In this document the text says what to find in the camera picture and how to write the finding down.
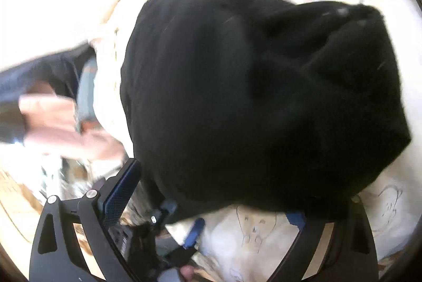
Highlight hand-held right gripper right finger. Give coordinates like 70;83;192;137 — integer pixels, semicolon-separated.
267;199;378;282

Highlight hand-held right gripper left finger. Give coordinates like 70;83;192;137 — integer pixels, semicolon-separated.
29;157;143;282

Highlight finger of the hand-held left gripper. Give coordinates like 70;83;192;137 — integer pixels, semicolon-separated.
150;200;178;224
182;218;205;250

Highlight black pants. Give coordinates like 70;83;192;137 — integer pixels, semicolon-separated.
120;0;413;225

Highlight person's left hand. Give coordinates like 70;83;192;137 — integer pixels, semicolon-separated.
180;265;198;281

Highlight cream printed duvet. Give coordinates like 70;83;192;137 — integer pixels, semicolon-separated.
87;0;422;282

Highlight pink curtain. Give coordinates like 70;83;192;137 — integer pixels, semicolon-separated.
18;82;127;162

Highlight teal orange cushion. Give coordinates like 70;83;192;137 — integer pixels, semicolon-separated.
76;58;99;124

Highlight dark cloth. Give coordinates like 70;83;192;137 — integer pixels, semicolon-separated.
0;43;96;146

